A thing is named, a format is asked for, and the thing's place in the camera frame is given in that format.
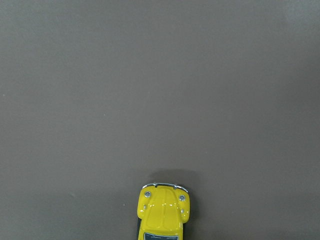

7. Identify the yellow beetle toy car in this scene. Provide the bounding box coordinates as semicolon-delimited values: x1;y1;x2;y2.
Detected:
137;182;191;240

